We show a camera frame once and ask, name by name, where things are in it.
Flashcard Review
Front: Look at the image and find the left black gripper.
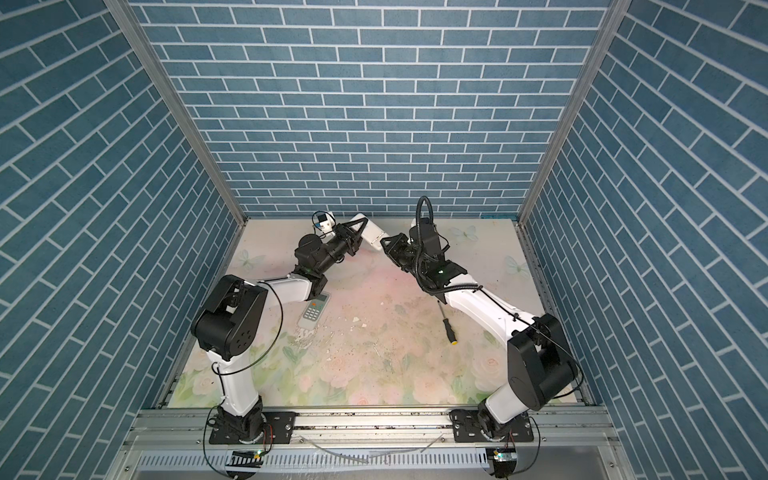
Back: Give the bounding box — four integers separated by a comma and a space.
312, 218, 366, 277

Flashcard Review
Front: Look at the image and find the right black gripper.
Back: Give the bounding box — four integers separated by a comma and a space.
380, 233, 428, 278

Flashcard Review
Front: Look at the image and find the black yellow screwdriver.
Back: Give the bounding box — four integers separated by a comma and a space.
437, 301, 458, 345

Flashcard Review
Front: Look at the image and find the white remote control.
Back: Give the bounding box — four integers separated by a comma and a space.
298, 293, 330, 330
351, 213, 388, 251

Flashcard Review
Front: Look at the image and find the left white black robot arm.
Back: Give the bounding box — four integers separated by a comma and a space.
191, 214, 368, 420

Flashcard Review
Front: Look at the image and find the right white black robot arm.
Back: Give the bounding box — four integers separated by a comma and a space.
371, 218, 579, 438

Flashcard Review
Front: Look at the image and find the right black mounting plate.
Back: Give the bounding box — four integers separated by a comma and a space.
448, 409, 534, 443

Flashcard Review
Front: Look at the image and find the black mounting plate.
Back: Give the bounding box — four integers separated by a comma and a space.
448, 409, 534, 443
208, 408, 297, 446

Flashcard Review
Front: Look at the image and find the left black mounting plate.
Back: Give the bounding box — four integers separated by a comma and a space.
208, 408, 297, 446

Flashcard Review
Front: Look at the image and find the left aluminium corner post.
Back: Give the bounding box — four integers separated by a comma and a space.
103, 0, 248, 228

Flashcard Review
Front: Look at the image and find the aluminium corner post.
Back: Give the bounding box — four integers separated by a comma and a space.
103, 0, 248, 228
517, 0, 634, 226

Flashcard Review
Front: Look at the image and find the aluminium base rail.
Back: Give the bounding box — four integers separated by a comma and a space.
108, 404, 633, 479

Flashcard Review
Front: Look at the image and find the right aluminium corner post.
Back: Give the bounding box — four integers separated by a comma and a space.
517, 0, 634, 226

